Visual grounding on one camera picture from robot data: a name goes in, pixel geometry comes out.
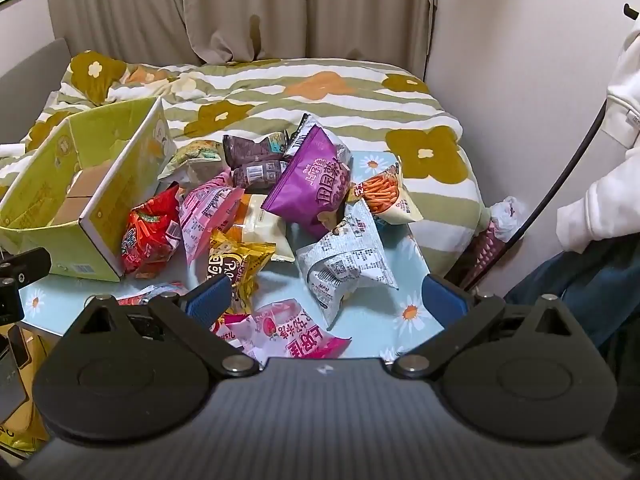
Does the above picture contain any green yellow snack bag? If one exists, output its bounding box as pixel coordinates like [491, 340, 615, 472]
[157, 140, 228, 188]

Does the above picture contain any floral striped duvet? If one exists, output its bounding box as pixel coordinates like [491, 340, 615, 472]
[1, 51, 488, 275]

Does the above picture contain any purple snack bag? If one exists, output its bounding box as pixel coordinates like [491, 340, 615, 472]
[262, 126, 350, 240]

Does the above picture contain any white grey snack bag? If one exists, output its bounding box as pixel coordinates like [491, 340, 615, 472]
[296, 200, 398, 328]

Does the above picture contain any red white snack bag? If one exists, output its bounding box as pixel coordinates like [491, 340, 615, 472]
[117, 282, 188, 306]

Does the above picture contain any light blue daisy mat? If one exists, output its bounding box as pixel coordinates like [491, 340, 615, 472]
[16, 148, 446, 361]

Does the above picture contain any yellow bag on floor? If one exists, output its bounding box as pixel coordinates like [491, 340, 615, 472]
[1, 324, 49, 455]

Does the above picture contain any black cable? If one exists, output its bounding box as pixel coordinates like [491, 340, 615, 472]
[462, 2, 640, 292]

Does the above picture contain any green cardboard box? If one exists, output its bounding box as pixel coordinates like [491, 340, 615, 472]
[1, 98, 176, 282]

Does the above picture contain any pink white snack bag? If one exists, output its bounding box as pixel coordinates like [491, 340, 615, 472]
[179, 169, 244, 266]

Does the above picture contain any white hoodie person torso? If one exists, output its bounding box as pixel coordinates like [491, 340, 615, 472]
[555, 23, 639, 252]

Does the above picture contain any gold pillows snack bag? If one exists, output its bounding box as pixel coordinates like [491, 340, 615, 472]
[207, 230, 277, 314]

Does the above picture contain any pink strawberry snack bag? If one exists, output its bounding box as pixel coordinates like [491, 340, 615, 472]
[210, 299, 352, 365]

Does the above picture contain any beige curtain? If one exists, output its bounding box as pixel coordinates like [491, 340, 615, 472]
[48, 0, 435, 76]

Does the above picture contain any orange sticks snack bag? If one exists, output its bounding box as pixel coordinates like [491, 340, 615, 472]
[347, 162, 423, 226]

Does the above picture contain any cream white snack bag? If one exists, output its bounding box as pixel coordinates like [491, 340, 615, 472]
[227, 193, 295, 263]

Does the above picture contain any dark brown snack bag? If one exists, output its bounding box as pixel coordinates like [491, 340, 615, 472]
[222, 131, 290, 193]

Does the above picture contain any blue jeans leg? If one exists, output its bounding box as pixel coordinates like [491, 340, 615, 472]
[504, 234, 639, 346]

